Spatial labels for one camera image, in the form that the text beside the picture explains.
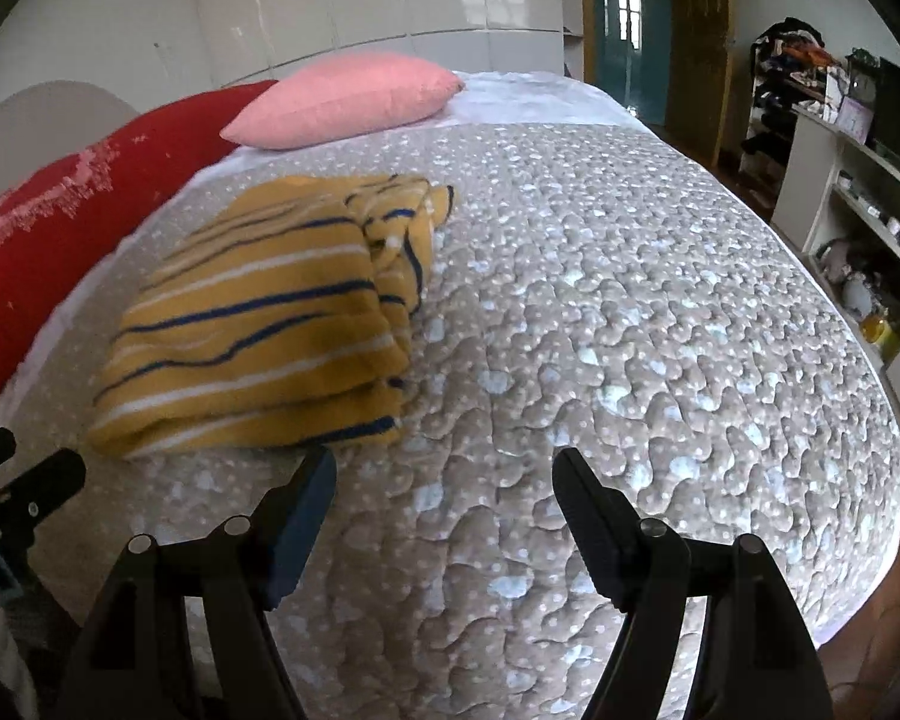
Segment yellow striped knit sweater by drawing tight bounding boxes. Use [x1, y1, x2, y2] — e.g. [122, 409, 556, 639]
[86, 174, 457, 460]

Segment pink pillow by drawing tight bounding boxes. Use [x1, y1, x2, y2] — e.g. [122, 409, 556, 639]
[220, 52, 467, 151]

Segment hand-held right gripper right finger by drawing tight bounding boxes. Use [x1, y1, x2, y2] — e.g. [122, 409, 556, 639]
[551, 448, 831, 720]

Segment pile of clothes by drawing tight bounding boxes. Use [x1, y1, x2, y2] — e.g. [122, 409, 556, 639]
[750, 15, 850, 85]

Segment grey rounded headboard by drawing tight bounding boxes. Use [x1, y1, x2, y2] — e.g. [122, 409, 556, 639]
[0, 81, 149, 170]

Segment small pink box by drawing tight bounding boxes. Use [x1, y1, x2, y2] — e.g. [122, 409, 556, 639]
[836, 94, 876, 145]

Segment shoe rack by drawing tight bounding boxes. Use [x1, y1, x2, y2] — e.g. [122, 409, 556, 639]
[739, 67, 805, 205]

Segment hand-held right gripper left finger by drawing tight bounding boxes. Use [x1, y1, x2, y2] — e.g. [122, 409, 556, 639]
[58, 445, 338, 720]

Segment bed with beige quilt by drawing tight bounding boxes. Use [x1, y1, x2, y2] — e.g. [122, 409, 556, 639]
[26, 120, 900, 720]

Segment yellow bottle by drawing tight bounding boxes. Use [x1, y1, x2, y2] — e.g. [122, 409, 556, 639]
[862, 311, 900, 362]

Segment red patterned pillow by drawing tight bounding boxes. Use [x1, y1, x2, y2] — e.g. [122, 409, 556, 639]
[0, 79, 280, 415]

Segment wooden door frame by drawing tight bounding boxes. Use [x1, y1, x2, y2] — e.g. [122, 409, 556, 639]
[667, 0, 737, 167]

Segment white shelf unit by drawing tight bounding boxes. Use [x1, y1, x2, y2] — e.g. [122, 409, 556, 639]
[769, 101, 900, 452]

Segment grey plush toy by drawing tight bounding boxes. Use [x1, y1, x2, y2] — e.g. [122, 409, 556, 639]
[814, 236, 872, 287]

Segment teal door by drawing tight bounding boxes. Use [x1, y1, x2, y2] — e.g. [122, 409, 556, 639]
[591, 0, 674, 126]

